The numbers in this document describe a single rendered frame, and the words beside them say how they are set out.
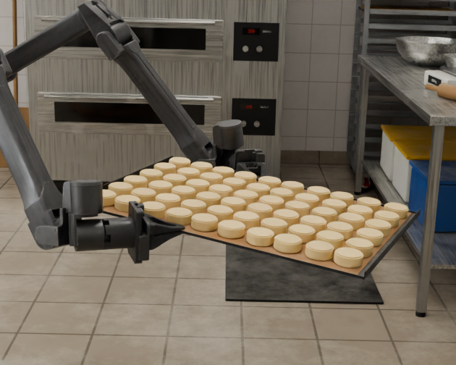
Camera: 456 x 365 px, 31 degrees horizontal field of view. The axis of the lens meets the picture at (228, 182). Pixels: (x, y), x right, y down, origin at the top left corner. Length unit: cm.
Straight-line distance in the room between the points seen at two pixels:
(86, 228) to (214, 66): 341
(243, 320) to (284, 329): 18
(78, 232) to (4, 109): 29
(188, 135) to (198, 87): 284
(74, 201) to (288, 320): 214
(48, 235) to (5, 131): 22
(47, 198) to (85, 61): 339
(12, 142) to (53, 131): 340
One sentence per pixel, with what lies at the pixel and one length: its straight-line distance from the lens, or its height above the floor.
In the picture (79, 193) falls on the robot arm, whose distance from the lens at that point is 147.
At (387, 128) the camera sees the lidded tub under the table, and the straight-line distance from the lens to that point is 497.
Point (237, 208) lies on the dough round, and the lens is 164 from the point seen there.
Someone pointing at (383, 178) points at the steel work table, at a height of 23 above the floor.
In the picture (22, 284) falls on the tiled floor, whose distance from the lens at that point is 389.
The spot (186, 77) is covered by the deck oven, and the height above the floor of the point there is 76.
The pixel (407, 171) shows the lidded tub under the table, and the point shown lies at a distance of 437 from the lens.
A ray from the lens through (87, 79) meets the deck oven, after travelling 491.
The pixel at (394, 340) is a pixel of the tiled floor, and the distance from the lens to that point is 343.
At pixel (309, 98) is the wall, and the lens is 591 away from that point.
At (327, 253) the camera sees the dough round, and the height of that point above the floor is 99.
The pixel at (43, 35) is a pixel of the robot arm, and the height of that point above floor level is 128.
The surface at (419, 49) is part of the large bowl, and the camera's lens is 468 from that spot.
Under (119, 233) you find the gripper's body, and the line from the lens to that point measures 149.
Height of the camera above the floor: 150
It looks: 16 degrees down
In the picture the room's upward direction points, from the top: 1 degrees clockwise
